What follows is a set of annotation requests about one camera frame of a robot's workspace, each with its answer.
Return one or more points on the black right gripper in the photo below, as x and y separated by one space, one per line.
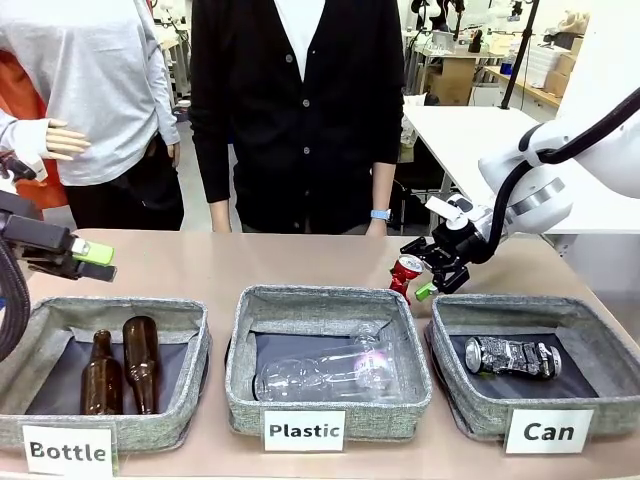
462 245

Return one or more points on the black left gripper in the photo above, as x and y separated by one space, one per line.
35 237

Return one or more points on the crushed red can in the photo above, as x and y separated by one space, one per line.
404 277

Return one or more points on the brown glass bottle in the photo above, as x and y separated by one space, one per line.
101 375
141 360

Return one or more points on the crushed black can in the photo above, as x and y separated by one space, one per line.
515 356

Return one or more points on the large clear plastic bottle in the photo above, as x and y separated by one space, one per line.
310 377

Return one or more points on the person's right forearm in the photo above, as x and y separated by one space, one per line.
220 215

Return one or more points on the person's left forearm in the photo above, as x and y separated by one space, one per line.
384 185

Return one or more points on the grey basket labelled Plastic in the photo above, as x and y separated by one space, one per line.
327 305

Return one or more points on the grey basket labelled Can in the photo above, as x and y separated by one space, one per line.
450 380

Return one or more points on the grey basket labelled Bottle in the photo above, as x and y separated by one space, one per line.
190 360

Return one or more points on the white Can label card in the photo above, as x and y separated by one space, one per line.
548 431

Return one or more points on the person's left hand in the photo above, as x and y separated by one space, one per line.
377 228

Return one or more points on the light blue wristwatch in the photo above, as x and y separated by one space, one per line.
380 215

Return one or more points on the white background table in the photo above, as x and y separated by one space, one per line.
465 140

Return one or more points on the cardboard box under desk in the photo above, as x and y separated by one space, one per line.
452 82

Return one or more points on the mannequin in grey shirt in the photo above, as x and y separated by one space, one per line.
100 75

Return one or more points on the white Bottle label card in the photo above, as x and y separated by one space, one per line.
67 450

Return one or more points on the wooden background desk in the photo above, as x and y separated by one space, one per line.
525 85

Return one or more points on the white Plastic label card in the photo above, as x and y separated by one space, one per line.
304 430

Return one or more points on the person in black cardigan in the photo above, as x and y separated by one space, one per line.
260 125

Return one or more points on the black tripod pole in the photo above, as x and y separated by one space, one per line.
519 55

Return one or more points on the stacked cardboard boxes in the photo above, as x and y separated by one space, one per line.
562 67

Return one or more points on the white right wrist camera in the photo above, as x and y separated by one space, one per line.
462 209

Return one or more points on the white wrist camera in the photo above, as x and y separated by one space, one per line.
37 171
462 209

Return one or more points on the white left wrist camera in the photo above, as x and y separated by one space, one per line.
37 171

